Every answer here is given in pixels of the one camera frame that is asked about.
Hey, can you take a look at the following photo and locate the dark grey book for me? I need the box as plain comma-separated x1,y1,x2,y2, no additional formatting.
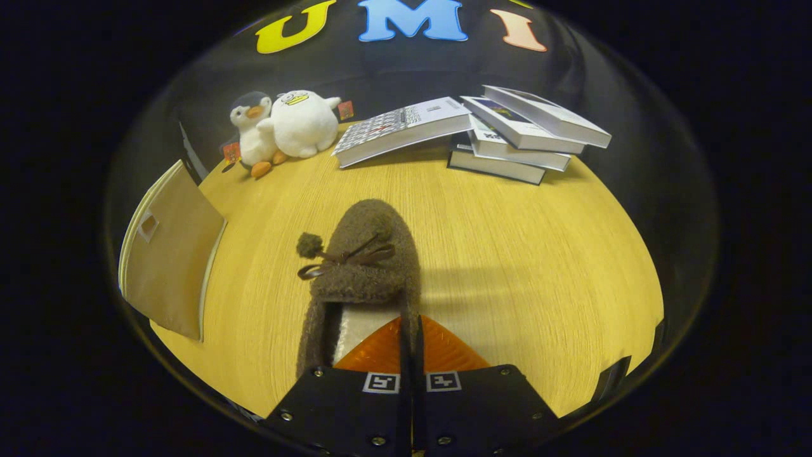
447,133,546,186

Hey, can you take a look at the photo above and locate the beige fabric storage box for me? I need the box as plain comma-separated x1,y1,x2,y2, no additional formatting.
119,159,228,342

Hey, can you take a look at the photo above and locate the white duck plush toy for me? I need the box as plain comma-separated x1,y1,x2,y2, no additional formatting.
272,89,356,159

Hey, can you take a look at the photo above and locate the grey patterned cover book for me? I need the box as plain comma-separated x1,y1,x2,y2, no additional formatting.
332,96,473,169

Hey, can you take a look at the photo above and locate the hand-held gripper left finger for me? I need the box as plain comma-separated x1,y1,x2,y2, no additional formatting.
264,316,413,457

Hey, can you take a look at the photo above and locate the white paperback book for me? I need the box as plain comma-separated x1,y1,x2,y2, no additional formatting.
469,117,572,172

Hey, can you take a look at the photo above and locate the grey penguin plush toy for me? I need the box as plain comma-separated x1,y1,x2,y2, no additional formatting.
221,91,289,180

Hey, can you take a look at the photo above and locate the brown fuzzy shoe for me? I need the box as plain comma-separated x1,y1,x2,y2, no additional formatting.
295,199,422,380

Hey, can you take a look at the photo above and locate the white book with dark picture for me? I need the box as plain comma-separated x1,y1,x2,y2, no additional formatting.
483,85,612,149

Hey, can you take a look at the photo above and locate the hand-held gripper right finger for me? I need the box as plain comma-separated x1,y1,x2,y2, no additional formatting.
412,314,564,457

